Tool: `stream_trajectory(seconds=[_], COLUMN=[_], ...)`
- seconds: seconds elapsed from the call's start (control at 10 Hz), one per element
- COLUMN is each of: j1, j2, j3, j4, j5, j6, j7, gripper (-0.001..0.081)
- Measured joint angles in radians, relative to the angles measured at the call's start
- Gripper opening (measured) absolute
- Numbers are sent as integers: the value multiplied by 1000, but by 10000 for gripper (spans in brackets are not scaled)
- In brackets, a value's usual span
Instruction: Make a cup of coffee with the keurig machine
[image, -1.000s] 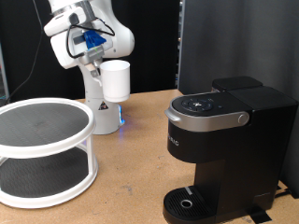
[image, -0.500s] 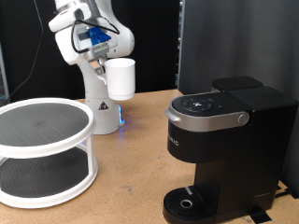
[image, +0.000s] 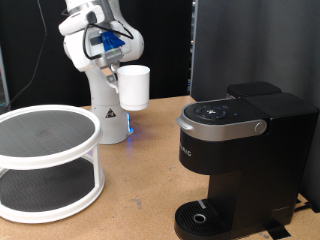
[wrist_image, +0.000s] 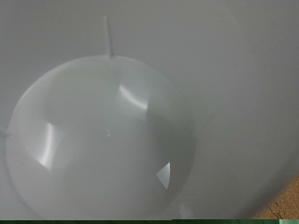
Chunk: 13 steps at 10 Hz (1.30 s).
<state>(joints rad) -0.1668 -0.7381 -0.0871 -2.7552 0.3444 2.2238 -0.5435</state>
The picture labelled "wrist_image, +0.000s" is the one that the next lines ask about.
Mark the white mug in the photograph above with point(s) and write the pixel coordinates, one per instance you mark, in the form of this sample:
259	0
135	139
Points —
124	109

